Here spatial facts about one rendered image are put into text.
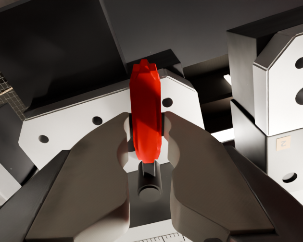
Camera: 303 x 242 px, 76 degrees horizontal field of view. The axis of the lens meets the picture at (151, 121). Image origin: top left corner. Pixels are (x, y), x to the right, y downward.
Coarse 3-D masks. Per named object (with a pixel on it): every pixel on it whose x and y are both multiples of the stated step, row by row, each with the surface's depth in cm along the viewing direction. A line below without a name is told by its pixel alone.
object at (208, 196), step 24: (168, 120) 11; (168, 144) 10; (192, 144) 9; (216, 144) 9; (192, 168) 7; (216, 168) 7; (192, 192) 6; (216, 192) 6; (240, 192) 6; (192, 216) 6; (216, 216) 6; (240, 216) 6; (264, 216) 6; (192, 240) 7
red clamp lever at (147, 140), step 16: (144, 64) 10; (144, 80) 10; (144, 96) 10; (160, 96) 11; (144, 112) 11; (160, 112) 11; (144, 128) 11; (160, 128) 12; (144, 144) 12; (160, 144) 12; (144, 160) 13; (144, 176) 14; (160, 176) 15; (144, 192) 13; (160, 192) 14
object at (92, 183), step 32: (96, 128) 10; (128, 128) 11; (96, 160) 8; (64, 192) 6; (96, 192) 6; (128, 192) 7; (32, 224) 5; (64, 224) 5; (96, 224) 6; (128, 224) 7
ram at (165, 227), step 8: (296, 192) 21; (152, 224) 23; (160, 224) 23; (168, 224) 23; (128, 232) 23; (136, 232) 23; (144, 232) 24; (152, 232) 24; (160, 232) 24; (168, 232) 24; (176, 232) 24; (120, 240) 24; (128, 240) 24; (136, 240) 24
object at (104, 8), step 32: (0, 0) 15; (32, 0) 14; (64, 0) 14; (96, 0) 14; (0, 32) 15; (32, 32) 15; (64, 32) 15; (96, 32) 15; (0, 64) 16; (32, 64) 16; (64, 64) 16; (96, 64) 16; (32, 96) 18
